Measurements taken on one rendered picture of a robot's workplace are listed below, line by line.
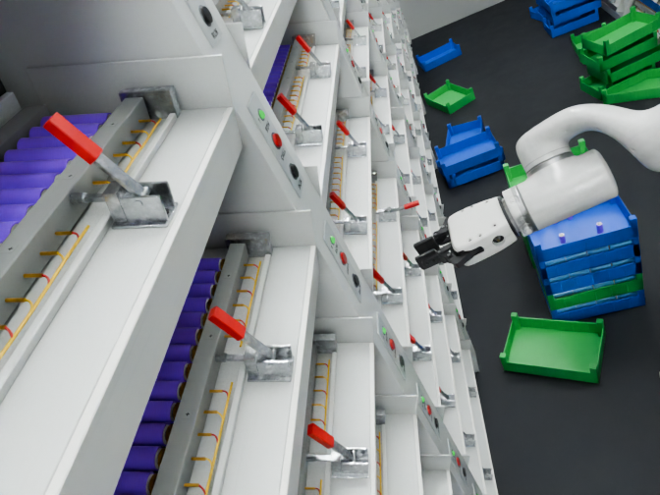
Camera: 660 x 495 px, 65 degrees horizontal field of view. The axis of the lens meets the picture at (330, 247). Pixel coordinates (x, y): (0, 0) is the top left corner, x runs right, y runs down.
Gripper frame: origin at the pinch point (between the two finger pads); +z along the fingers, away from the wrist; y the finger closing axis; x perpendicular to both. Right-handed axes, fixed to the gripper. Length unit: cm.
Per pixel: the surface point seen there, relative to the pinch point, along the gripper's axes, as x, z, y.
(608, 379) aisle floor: -103, -14, 32
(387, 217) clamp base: -6.5, 10.9, 26.2
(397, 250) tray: -8.2, 10.0, 15.2
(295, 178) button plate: 34.9, 1.2, -20.9
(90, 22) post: 60, 5, -25
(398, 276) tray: -8.1, 10.2, 7.1
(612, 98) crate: -110, -70, 189
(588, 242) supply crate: -69, -27, 58
